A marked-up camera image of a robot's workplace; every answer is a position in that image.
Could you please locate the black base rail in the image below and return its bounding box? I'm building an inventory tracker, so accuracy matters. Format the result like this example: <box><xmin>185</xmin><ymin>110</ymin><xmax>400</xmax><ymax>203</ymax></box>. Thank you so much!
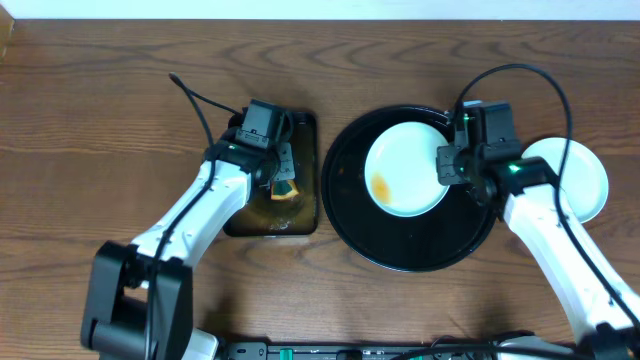
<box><xmin>219</xmin><ymin>339</ymin><xmax>501</xmax><ymax>360</ymax></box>

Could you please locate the round black serving tray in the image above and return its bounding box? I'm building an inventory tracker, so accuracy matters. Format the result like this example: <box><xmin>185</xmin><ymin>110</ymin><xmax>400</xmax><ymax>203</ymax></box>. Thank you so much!
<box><xmin>321</xmin><ymin>105</ymin><xmax>496</xmax><ymax>272</ymax></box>

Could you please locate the black rectangular water tray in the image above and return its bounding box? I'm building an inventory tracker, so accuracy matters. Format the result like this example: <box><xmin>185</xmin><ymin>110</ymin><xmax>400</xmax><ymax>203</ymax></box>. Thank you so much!
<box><xmin>223</xmin><ymin>112</ymin><xmax>318</xmax><ymax>237</ymax></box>

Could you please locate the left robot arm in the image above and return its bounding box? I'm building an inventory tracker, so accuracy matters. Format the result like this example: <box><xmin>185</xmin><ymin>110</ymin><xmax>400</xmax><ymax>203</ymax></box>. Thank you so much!
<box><xmin>80</xmin><ymin>110</ymin><xmax>295</xmax><ymax>359</ymax></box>

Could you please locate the light blue plate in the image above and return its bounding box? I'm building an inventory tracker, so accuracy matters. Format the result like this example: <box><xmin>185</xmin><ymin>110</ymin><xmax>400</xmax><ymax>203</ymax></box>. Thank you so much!
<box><xmin>522</xmin><ymin>137</ymin><xmax>609</xmax><ymax>223</ymax></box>
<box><xmin>364</xmin><ymin>122</ymin><xmax>449</xmax><ymax>218</ymax></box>

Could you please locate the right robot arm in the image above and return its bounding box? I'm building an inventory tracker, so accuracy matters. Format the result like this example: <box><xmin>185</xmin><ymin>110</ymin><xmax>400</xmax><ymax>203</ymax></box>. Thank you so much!
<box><xmin>436</xmin><ymin>102</ymin><xmax>639</xmax><ymax>359</ymax></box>

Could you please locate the yellow green scrub sponge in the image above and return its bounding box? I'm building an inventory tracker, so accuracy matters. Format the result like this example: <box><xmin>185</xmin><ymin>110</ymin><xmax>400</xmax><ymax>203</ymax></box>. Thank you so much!
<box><xmin>270</xmin><ymin>179</ymin><xmax>299</xmax><ymax>201</ymax></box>

